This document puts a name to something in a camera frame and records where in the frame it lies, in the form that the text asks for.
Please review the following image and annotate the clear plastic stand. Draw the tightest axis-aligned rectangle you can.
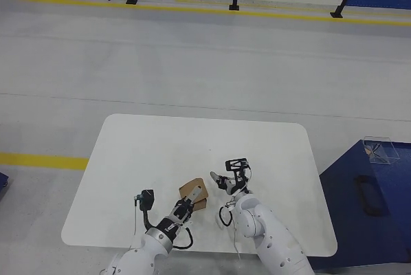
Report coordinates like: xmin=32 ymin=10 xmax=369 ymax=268
xmin=362 ymin=135 xmax=401 ymax=165

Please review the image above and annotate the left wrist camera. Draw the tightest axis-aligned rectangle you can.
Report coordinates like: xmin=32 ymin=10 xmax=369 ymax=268
xmin=133 ymin=188 xmax=156 ymax=230

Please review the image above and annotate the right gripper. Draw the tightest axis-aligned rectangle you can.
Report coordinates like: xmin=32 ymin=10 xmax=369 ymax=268
xmin=186 ymin=171 xmax=249 ymax=207

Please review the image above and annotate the black cable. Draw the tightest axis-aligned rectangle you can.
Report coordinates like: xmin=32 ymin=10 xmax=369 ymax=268
xmin=173 ymin=226 xmax=195 ymax=251
xmin=218 ymin=205 xmax=234 ymax=228

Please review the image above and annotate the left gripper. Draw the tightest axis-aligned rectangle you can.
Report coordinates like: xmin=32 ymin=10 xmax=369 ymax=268
xmin=145 ymin=198 xmax=195 ymax=254

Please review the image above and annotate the thin white cable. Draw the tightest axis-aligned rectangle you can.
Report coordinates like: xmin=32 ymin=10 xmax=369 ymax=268
xmin=128 ymin=202 xmax=138 ymax=251
xmin=232 ymin=225 xmax=243 ymax=261

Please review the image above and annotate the small brown carton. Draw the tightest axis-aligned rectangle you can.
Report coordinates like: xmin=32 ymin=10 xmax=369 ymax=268
xmin=178 ymin=177 xmax=210 ymax=212

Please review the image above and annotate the blue partition panel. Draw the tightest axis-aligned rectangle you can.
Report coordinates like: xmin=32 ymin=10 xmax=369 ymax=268
xmin=344 ymin=0 xmax=411 ymax=12

